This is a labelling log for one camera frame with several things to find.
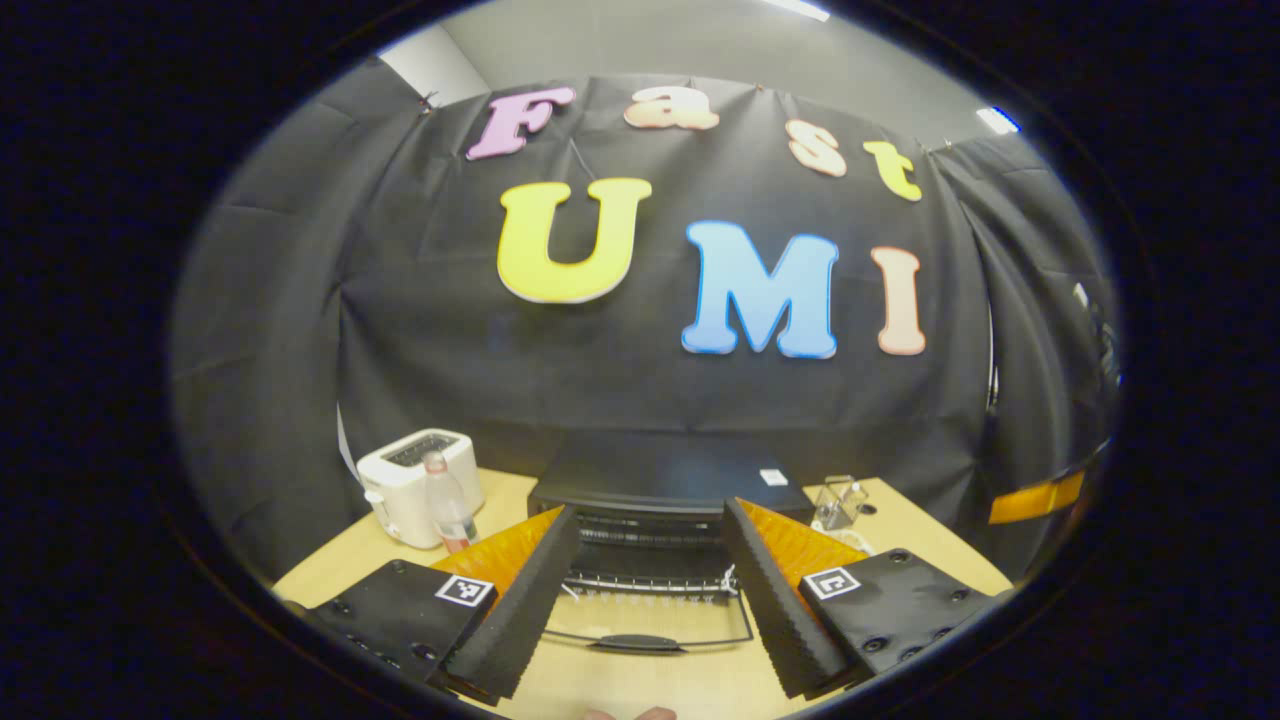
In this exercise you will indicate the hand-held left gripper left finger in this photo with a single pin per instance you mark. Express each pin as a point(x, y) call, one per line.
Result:
point(530, 600)

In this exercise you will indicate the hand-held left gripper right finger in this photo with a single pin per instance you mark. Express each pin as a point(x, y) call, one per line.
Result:
point(770, 600)

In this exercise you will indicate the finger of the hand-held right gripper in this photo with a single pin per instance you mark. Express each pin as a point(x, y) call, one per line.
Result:
point(1040, 497)

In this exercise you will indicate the black electric oven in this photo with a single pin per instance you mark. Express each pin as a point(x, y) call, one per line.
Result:
point(660, 470)

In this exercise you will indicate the white divided bean dish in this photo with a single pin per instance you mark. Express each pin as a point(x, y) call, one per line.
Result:
point(858, 541)

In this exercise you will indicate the clear plastic bottle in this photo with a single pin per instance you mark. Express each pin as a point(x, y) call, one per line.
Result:
point(448, 510)

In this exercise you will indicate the white toaster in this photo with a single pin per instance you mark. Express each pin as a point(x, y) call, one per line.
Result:
point(405, 490)

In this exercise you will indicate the black backdrop cloth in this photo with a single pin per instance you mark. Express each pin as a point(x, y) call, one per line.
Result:
point(620, 390)

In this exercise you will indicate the small ceiling light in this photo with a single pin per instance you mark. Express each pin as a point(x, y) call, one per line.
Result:
point(997, 120)

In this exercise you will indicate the large ceiling light panel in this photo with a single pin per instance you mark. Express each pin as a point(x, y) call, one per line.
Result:
point(800, 8)

